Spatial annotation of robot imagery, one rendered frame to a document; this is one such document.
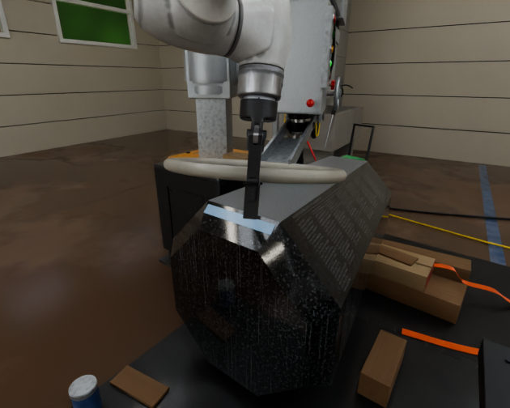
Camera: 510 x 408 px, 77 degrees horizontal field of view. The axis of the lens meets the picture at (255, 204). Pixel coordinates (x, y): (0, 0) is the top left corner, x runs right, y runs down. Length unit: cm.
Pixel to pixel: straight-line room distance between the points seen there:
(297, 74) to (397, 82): 485
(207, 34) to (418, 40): 569
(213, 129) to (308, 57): 87
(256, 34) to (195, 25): 12
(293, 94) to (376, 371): 120
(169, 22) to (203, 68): 139
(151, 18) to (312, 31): 91
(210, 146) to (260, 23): 150
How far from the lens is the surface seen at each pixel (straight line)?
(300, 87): 140
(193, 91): 203
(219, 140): 205
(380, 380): 155
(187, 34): 59
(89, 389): 156
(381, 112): 624
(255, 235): 108
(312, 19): 141
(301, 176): 67
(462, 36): 614
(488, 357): 70
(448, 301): 209
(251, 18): 63
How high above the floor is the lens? 126
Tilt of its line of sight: 22 degrees down
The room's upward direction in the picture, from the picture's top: straight up
